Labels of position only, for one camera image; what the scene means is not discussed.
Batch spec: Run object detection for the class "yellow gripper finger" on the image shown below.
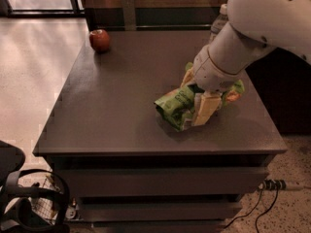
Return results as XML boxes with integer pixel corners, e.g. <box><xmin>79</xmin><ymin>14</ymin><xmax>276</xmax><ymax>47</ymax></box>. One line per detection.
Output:
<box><xmin>181</xmin><ymin>68</ymin><xmax>194</xmax><ymax>87</ymax></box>
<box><xmin>191</xmin><ymin>92</ymin><xmax>222</xmax><ymax>126</ymax></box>

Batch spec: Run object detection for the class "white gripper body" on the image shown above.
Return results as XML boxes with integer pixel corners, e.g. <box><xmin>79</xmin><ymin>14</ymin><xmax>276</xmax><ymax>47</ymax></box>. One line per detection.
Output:
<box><xmin>193</xmin><ymin>45</ymin><xmax>241</xmax><ymax>92</ymax></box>

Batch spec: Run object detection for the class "green rice chip bag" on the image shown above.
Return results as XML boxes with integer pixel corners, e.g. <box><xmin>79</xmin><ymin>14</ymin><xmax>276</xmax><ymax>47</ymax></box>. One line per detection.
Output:
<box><xmin>155</xmin><ymin>62</ymin><xmax>245</xmax><ymax>131</ymax></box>

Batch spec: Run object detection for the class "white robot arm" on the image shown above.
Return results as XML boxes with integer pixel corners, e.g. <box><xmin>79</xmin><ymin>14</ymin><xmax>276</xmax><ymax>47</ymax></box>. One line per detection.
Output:
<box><xmin>183</xmin><ymin>0</ymin><xmax>311</xmax><ymax>126</ymax></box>

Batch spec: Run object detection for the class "red apple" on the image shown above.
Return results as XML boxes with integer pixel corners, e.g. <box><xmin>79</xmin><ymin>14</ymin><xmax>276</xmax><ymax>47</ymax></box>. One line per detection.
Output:
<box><xmin>89</xmin><ymin>29</ymin><xmax>110</xmax><ymax>52</ymax></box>

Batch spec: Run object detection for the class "clear plastic water bottle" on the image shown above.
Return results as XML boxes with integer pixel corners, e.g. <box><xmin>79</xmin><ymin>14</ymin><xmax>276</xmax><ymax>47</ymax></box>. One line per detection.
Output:
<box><xmin>209</xmin><ymin>4</ymin><xmax>228</xmax><ymax>42</ymax></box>

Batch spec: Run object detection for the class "grey drawer cabinet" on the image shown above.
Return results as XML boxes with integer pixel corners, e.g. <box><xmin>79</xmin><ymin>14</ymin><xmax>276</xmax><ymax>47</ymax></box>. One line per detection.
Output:
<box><xmin>34</xmin><ymin>31</ymin><xmax>286</xmax><ymax>233</ymax></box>

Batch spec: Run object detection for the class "white power strip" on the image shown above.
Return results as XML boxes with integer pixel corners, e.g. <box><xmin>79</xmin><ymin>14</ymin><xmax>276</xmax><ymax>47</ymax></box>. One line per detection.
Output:
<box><xmin>258</xmin><ymin>179</ymin><xmax>305</xmax><ymax>192</ymax></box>

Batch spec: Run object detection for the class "black office chair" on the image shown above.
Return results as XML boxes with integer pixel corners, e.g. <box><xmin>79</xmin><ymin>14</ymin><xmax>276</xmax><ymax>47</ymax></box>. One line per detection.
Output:
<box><xmin>0</xmin><ymin>141</ymin><xmax>70</xmax><ymax>233</ymax></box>

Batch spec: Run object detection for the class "grey metal wall bracket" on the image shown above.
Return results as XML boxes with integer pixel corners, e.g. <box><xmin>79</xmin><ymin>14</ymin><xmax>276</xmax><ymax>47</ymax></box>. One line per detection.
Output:
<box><xmin>121</xmin><ymin>0</ymin><xmax>136</xmax><ymax>31</ymax></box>

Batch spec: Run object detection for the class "black power cable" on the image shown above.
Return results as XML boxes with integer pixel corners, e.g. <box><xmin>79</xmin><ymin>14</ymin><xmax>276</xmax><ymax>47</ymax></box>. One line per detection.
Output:
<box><xmin>223</xmin><ymin>187</ymin><xmax>280</xmax><ymax>233</ymax></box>

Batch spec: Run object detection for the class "dark window frame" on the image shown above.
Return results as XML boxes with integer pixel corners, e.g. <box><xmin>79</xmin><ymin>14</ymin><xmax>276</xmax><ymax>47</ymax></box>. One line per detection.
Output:
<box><xmin>0</xmin><ymin>0</ymin><xmax>84</xmax><ymax>17</ymax></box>

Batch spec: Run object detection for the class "wire mesh basket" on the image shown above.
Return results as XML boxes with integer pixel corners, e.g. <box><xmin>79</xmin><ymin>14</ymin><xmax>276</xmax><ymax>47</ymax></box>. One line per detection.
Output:
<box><xmin>30</xmin><ymin>174</ymin><xmax>60</xmax><ymax>225</ymax></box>

